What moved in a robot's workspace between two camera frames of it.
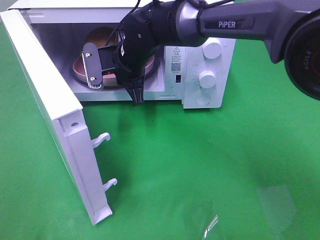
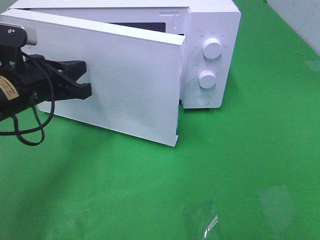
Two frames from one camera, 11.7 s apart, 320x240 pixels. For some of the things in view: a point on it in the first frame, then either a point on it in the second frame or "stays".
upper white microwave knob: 212,48 stays
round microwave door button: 204,100 stays
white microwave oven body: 201,75 stays
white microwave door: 64,115 → 138,80
